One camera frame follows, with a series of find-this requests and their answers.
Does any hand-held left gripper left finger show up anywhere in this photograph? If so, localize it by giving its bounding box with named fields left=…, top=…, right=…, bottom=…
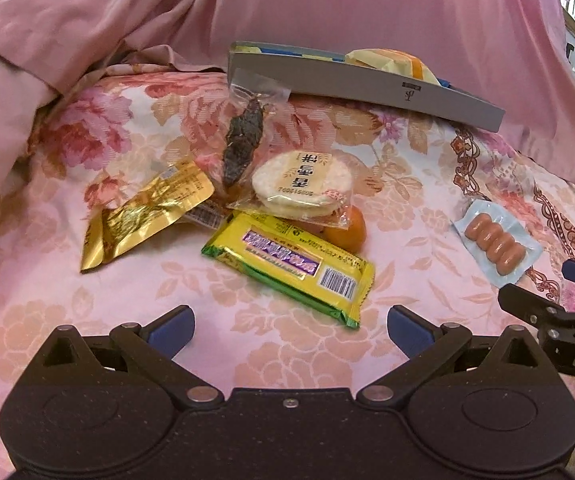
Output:
left=35, top=304, right=224, bottom=409

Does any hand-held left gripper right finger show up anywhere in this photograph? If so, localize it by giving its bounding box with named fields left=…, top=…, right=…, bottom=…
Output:
left=356, top=304, right=544, bottom=409

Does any light blue sausage packet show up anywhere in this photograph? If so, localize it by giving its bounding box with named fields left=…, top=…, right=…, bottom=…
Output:
left=451, top=198, right=539, bottom=290

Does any orange mandarin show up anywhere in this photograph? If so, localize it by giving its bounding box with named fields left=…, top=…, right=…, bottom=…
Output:
left=323, top=205, right=367, bottom=255

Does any gold foil snack packet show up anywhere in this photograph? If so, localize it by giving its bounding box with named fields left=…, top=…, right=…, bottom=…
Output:
left=80, top=157, right=216, bottom=275

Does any red clear snack packet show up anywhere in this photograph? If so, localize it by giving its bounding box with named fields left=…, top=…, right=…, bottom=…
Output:
left=182, top=154, right=231, bottom=231

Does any yellow green wafer packet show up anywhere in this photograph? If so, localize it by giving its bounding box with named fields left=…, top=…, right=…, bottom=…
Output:
left=202, top=211, right=376, bottom=330

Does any round rice cracker packet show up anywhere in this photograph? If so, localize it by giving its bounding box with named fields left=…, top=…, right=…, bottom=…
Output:
left=228, top=149, right=356, bottom=224

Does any dark dried snack clear packet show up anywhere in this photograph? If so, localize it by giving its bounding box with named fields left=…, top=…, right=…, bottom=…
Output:
left=220, top=67, right=293, bottom=207

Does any grey cardboard box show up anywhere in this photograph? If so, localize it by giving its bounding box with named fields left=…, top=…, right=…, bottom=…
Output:
left=226, top=41, right=507, bottom=133

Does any floral bedsheet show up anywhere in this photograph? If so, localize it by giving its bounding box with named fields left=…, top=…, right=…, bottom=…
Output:
left=0, top=57, right=575, bottom=480

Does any pale yellow wrapped packet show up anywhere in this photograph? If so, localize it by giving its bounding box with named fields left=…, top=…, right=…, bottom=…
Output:
left=345, top=46, right=444, bottom=86

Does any pink quilt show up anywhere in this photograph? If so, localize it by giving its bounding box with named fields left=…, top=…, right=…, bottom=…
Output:
left=0, top=0, right=575, bottom=192

